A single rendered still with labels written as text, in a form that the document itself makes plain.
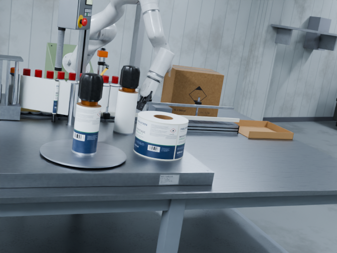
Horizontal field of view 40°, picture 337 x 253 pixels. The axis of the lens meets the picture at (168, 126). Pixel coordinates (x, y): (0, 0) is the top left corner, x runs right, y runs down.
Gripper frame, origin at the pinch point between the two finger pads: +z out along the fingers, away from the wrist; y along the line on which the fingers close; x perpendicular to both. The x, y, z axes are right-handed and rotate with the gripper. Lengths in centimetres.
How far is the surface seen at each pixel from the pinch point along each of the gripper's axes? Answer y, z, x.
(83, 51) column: -13.0, -12.3, -35.0
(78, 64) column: -12.3, -5.4, -35.0
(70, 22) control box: -1, -21, -49
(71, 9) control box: -1, -27, -52
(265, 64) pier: -338, -104, 291
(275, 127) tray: -4, -22, 87
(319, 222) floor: -42, 28, 201
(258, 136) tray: 13, -13, 66
